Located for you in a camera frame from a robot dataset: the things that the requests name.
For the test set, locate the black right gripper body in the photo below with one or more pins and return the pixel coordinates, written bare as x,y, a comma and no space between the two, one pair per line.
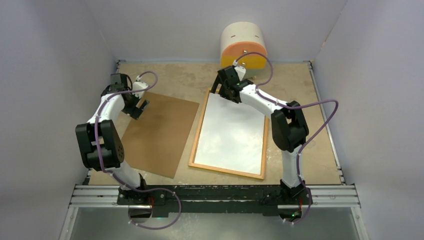
224,92

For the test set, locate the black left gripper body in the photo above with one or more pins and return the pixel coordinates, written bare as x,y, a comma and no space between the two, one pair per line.
130,108

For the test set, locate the brown backing board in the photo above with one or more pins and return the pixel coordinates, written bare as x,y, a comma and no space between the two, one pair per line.
156,140

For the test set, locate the building and sky photo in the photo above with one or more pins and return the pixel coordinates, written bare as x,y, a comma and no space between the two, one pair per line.
232,132

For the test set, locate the yellow wooden picture frame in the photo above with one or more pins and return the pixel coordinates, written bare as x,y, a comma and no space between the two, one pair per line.
195,139

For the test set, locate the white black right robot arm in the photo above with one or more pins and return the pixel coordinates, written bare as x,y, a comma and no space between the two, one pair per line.
288,124

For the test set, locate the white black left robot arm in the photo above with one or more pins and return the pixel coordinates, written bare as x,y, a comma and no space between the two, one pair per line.
99,143

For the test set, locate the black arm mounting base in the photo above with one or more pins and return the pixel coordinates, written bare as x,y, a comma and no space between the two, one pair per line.
268,200

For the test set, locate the round pastel drawer cabinet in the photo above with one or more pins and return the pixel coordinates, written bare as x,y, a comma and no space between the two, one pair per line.
240,38

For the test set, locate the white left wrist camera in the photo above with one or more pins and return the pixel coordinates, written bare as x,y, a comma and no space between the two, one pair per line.
139,87

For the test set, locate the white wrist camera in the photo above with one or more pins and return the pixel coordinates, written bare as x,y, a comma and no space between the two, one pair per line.
240,70
139,87

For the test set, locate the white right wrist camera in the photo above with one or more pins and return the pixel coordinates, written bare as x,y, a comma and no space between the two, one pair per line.
240,70

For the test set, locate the aluminium rail frame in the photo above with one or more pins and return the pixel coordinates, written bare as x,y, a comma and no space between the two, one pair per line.
95,215

